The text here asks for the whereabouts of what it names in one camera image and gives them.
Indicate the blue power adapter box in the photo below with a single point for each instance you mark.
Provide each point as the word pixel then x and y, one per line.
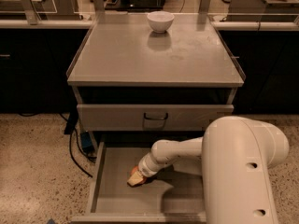
pixel 86 143

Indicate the grey background table right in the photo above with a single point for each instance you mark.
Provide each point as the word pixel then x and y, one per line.
pixel 263 10

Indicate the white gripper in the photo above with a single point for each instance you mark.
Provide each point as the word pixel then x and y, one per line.
pixel 145 167

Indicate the closed grey top drawer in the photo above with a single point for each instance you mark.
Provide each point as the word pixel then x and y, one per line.
pixel 150 117

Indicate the orange fruit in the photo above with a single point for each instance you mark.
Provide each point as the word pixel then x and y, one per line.
pixel 135 169

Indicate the grey metal drawer cabinet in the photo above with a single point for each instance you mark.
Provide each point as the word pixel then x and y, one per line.
pixel 123 62

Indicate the grey background table left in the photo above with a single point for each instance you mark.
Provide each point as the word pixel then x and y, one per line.
pixel 46 9

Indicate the white ceramic bowl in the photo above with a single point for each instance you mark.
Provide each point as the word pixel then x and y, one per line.
pixel 160 21

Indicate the white horizontal rail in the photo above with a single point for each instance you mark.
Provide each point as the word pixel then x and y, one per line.
pixel 219 25

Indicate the open grey middle drawer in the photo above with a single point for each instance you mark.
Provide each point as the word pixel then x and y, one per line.
pixel 174 196

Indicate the grey background table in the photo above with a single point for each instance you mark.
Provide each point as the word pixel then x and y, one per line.
pixel 46 9
pixel 263 10

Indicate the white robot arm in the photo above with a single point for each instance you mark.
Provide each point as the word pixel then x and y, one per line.
pixel 236 154

